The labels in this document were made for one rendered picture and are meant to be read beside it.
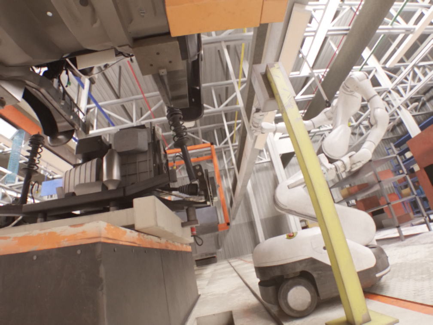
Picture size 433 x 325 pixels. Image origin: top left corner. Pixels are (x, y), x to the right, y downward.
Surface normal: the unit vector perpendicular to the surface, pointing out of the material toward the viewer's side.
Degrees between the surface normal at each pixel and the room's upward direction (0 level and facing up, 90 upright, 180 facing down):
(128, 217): 90
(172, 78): 155
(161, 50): 180
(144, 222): 90
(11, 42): 180
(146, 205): 90
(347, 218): 90
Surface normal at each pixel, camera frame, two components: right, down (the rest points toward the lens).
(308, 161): 0.01, -0.40
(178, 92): 0.15, 0.34
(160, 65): 0.20, 0.90
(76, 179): -0.23, -0.35
